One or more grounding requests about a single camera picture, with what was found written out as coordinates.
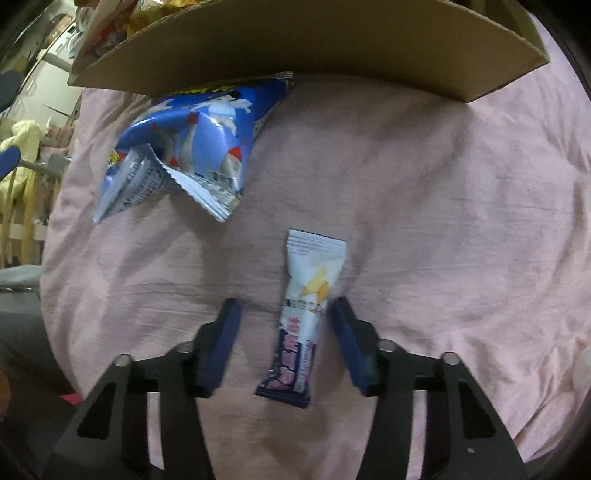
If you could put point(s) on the grey cloth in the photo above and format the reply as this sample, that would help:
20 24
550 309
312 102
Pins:
18 277

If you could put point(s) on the pink blanket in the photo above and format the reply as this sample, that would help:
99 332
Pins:
438 207

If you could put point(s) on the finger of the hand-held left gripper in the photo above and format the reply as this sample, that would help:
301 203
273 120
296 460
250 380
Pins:
9 161
9 90

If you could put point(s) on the white cabinet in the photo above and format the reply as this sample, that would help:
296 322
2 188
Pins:
51 83

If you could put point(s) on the white red snack packet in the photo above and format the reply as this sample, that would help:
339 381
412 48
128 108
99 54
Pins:
104 27

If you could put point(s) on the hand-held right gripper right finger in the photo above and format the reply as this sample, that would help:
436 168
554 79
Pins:
351 353

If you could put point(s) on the white purple snack bar packet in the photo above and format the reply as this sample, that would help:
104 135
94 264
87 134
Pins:
300 323

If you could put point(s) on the brown cardboard box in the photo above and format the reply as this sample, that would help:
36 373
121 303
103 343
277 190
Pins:
323 41

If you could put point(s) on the yellow potato chip bag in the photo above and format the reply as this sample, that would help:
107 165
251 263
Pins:
152 11

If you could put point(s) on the pale yellow cloth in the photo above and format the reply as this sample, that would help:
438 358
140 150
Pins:
23 138

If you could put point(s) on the blue cartoon snack bag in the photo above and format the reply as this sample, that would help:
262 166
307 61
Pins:
207 124

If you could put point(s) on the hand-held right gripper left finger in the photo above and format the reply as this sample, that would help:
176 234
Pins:
226 344

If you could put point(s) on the white washing machine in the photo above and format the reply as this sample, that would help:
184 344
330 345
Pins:
73 30

